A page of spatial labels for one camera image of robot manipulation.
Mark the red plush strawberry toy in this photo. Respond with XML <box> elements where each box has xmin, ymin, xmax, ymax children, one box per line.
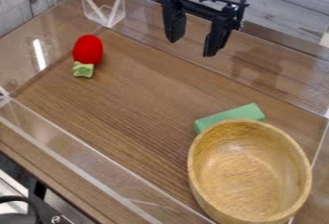
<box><xmin>73</xmin><ymin>35</ymin><xmax>103</xmax><ymax>78</ymax></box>

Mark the clear acrylic corner bracket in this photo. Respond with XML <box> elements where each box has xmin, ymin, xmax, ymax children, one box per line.
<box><xmin>82</xmin><ymin>0</ymin><xmax>126</xmax><ymax>28</ymax></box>

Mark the clear acrylic front wall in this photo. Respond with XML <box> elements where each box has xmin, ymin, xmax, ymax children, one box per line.
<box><xmin>0</xmin><ymin>98</ymin><xmax>214</xmax><ymax>224</ymax></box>

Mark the wooden oval bowl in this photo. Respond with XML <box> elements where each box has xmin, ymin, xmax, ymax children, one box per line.
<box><xmin>188</xmin><ymin>119</ymin><xmax>313</xmax><ymax>224</ymax></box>

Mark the black metal table frame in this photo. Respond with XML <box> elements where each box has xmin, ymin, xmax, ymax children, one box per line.
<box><xmin>25</xmin><ymin>178</ymin><xmax>87</xmax><ymax>224</ymax></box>

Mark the black cable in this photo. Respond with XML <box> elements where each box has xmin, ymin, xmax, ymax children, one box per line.
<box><xmin>0</xmin><ymin>195</ymin><xmax>31</xmax><ymax>217</ymax></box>

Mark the green sponge block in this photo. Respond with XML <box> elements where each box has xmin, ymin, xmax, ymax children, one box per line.
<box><xmin>194</xmin><ymin>103</ymin><xmax>267</xmax><ymax>134</ymax></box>

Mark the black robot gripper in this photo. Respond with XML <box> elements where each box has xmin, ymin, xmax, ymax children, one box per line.
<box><xmin>161</xmin><ymin>0</ymin><xmax>249</xmax><ymax>57</ymax></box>

